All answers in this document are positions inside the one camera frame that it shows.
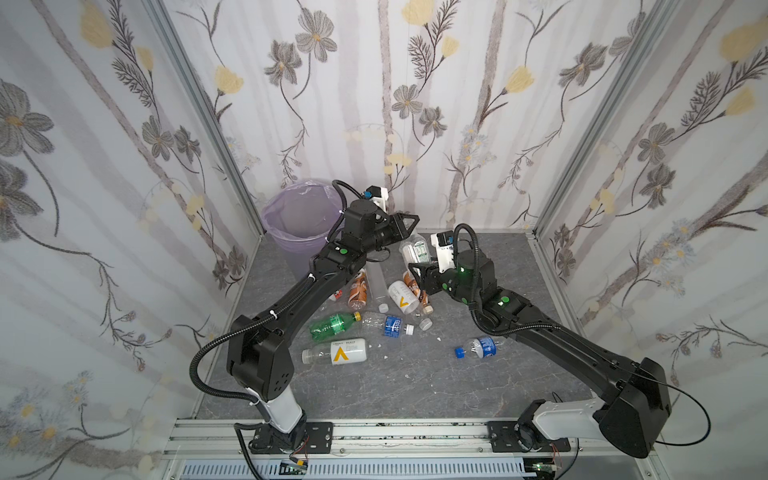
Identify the large white label yellow-chevron bottle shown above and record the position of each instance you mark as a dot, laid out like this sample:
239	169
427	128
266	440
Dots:
342	352

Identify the brown nescafe bottle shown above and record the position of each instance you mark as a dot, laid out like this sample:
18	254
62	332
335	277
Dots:
425	306
358	293

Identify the brown Nescafe bottle right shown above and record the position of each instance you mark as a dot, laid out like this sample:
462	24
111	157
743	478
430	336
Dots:
425	306

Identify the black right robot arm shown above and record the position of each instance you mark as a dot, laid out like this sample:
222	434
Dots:
631	402

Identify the frosted clear tall bottle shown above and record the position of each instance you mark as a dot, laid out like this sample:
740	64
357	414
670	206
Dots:
377	287

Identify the green soda bottle yellow cap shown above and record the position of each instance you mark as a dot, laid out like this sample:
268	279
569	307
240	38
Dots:
334	325

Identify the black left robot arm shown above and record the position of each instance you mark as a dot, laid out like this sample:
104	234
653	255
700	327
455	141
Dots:
258	348

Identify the white cable duct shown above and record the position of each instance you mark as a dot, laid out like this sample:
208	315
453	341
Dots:
415	468

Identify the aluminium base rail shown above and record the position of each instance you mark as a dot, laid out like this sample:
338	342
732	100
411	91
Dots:
389	439

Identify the purple lined mesh trash bin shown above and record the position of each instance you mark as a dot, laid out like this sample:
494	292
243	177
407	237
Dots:
299	219

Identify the brown Nescafe bottle left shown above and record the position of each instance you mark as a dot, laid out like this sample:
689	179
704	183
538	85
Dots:
358	293

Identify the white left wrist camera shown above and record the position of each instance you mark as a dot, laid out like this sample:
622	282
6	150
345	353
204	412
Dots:
378	195

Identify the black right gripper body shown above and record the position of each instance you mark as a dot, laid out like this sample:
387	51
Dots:
432	279

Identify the small white label yellow-chevron bottle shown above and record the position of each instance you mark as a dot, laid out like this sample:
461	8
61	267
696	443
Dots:
403	297

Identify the crushed blue label water bottle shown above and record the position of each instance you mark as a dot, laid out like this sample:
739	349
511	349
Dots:
388	325

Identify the blue cap water bottle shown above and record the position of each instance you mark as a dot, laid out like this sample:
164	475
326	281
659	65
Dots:
480	347

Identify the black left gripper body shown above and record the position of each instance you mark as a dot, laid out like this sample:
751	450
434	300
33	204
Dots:
387	227

